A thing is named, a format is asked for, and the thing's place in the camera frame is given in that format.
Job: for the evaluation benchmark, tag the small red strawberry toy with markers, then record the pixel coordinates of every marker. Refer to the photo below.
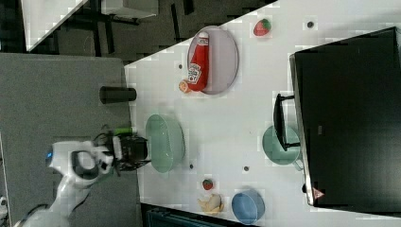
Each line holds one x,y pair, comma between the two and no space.
207,184

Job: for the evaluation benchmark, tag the red ketchup bottle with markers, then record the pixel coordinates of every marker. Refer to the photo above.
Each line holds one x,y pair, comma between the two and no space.
199,66

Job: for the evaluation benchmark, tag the green oval strainer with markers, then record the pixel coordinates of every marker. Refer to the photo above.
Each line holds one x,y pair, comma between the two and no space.
165,142

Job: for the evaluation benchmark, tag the black cup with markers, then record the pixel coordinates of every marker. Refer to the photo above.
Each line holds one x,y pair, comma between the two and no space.
108,94

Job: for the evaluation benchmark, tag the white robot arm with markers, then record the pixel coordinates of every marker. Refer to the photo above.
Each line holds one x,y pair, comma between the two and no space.
97,187

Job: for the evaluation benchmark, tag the blue bowl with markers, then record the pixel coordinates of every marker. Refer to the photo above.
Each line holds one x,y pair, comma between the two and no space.
248,206

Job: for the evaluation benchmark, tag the green cup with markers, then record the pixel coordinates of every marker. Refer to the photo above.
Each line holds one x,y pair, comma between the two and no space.
275,152

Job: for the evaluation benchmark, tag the grey oval plate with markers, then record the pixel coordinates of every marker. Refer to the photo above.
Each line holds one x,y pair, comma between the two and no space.
223,57

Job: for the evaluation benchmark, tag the black toaster oven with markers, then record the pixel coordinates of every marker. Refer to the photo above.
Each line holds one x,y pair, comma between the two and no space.
348,108

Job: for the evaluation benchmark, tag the orange slice toy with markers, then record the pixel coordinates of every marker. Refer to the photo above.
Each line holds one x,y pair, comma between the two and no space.
183,86

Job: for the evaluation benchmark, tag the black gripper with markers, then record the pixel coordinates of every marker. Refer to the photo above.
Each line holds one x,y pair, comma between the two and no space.
134,148

